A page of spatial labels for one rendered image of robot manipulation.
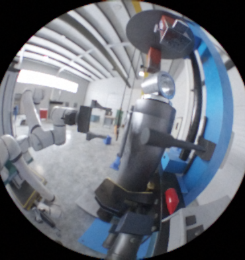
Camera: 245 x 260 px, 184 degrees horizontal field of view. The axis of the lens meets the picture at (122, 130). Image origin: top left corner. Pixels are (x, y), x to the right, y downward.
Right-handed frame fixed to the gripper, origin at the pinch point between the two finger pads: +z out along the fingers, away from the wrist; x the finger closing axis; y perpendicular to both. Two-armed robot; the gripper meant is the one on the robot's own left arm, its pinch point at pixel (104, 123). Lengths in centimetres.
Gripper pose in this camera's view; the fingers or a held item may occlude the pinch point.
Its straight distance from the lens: 36.5
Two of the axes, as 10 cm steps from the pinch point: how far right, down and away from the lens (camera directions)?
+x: -2.1, 9.6, 2.0
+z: 9.8, 2.0, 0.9
